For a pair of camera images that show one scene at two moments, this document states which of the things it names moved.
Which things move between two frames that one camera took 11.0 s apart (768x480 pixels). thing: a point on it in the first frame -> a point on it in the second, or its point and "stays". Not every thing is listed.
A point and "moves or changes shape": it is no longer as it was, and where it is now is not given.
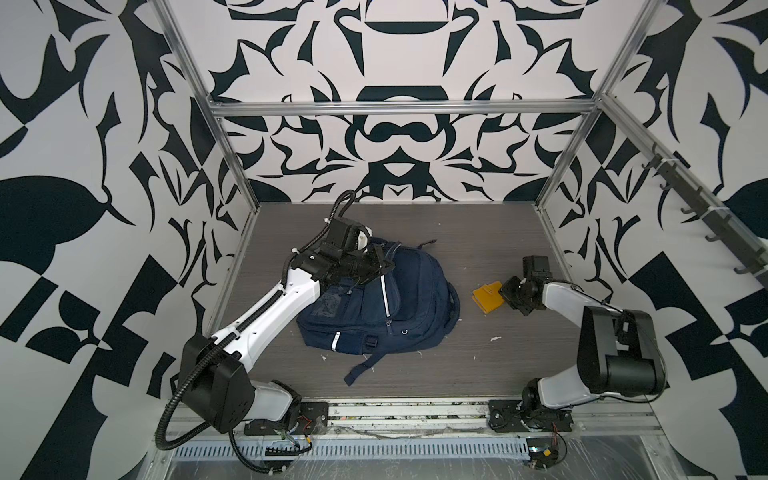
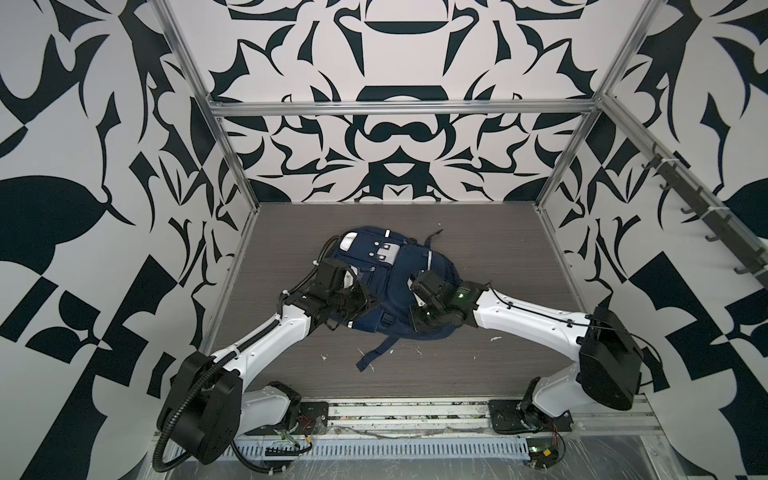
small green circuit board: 542,452 stays
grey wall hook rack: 746,249 stays
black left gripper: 377,257 -> 362,300
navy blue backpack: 396,309 moves or changes shape
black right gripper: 507,290 -> 416,320
